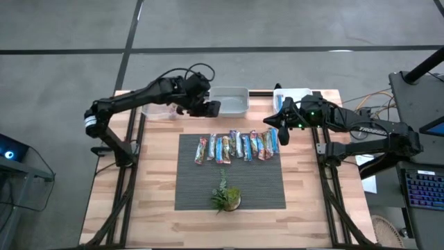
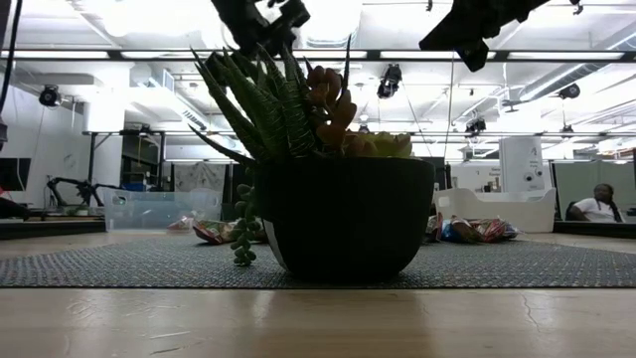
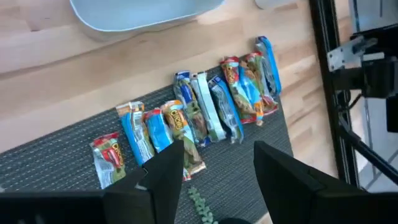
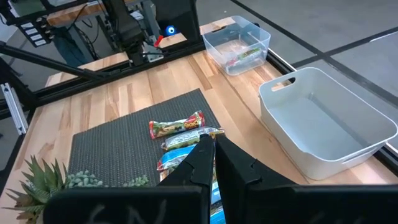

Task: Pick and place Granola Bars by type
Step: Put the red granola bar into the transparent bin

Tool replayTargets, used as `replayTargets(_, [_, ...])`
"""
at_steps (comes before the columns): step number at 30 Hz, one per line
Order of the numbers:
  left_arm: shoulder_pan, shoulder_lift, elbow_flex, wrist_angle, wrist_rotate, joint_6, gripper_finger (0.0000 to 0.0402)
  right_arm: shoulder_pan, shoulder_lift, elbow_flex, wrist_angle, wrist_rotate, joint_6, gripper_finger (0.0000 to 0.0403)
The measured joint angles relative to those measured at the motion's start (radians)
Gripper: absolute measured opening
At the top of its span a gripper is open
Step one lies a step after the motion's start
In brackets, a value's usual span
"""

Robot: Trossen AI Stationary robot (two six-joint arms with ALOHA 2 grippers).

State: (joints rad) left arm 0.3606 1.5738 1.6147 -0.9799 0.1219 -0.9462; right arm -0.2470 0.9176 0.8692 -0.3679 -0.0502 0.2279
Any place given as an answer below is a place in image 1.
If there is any blue brown granola bar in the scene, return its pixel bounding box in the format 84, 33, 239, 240
256, 133, 266, 161

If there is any pale grey plastic bin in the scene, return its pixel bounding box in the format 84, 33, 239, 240
209, 86, 250, 118

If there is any blue green granola bar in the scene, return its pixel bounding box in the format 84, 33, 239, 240
207, 133, 217, 161

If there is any grey side cart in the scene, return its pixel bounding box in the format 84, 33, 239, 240
0, 133, 56, 250

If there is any silver granola bar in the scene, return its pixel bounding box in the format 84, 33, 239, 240
235, 131, 244, 159

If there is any wicker basket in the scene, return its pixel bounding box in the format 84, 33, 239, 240
370, 214, 406, 249

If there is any black aluminium table frame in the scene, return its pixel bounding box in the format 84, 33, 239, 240
79, 47, 444, 250

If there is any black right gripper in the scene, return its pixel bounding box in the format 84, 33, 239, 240
262, 97, 299, 146

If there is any clear plastic bin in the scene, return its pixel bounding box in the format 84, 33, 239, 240
141, 103, 178, 122

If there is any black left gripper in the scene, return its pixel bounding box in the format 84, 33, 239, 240
175, 99, 221, 118

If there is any white plastic bin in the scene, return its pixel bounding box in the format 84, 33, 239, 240
272, 87, 313, 115

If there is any yellow cable bundle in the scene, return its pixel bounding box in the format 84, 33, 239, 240
341, 88, 396, 121

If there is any backlit black keyboard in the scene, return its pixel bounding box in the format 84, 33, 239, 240
404, 169, 444, 211

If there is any white paper sheet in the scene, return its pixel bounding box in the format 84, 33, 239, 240
354, 154, 378, 194

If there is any grey woven placemat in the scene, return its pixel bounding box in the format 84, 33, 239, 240
174, 133, 287, 211

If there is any artificial succulent plant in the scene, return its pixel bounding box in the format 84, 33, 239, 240
210, 169, 242, 215

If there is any black side desk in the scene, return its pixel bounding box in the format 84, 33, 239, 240
388, 71, 444, 250

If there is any black computer with blue light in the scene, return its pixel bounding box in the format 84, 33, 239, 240
0, 133, 31, 163

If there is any red green granola bar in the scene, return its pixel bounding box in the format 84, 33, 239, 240
262, 130, 275, 160

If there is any computer monitor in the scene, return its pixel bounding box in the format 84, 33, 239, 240
418, 116, 444, 138

